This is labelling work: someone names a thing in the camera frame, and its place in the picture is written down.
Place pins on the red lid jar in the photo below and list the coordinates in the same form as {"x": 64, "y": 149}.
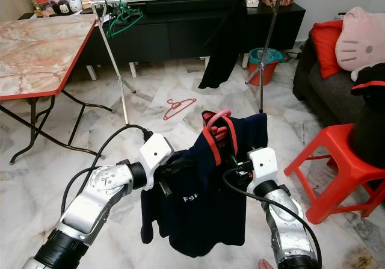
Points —
{"x": 43, "y": 7}

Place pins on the red cushion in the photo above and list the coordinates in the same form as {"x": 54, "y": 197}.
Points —
{"x": 326, "y": 49}

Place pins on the navy shirt with red stripe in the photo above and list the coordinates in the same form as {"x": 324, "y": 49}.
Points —
{"x": 198, "y": 221}

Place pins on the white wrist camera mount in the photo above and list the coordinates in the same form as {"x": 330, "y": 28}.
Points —
{"x": 263, "y": 163}
{"x": 156, "y": 153}

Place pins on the black round doll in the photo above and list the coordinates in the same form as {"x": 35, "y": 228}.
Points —
{"x": 61, "y": 7}

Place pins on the dark grey sofa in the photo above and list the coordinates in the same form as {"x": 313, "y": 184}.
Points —
{"x": 325, "y": 94}

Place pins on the red bin with teal bag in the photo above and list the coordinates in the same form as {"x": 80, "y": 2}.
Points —
{"x": 264, "y": 67}

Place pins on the black shirt with red trim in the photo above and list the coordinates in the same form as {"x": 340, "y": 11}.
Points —
{"x": 370, "y": 130}

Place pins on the pink cat face pillow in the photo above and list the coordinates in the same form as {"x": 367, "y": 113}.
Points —
{"x": 361, "y": 40}

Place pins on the plain black garment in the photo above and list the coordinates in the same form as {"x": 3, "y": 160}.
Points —
{"x": 225, "y": 49}

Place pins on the orange round doll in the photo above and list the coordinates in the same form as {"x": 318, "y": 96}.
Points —
{"x": 88, "y": 3}

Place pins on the red plastic clothes hanger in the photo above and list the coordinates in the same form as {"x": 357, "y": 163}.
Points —
{"x": 219, "y": 114}
{"x": 174, "y": 108}

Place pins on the green plastic clothes hanger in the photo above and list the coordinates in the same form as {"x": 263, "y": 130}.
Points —
{"x": 121, "y": 11}

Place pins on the small white tissue box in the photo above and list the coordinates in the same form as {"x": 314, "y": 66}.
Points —
{"x": 252, "y": 1}

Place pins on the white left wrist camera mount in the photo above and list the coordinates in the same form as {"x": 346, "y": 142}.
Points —
{"x": 156, "y": 153}

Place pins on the white round doll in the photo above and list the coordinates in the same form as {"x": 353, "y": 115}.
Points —
{"x": 76, "y": 5}

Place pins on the red plastic stool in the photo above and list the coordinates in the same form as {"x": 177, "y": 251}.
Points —
{"x": 331, "y": 145}

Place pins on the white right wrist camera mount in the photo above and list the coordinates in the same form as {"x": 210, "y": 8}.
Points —
{"x": 263, "y": 163}

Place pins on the person bare foot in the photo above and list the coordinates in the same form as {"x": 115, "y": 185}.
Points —
{"x": 265, "y": 264}

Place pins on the marble top red edge table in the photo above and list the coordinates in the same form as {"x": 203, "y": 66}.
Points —
{"x": 36, "y": 52}

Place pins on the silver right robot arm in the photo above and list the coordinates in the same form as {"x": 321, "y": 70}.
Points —
{"x": 283, "y": 221}

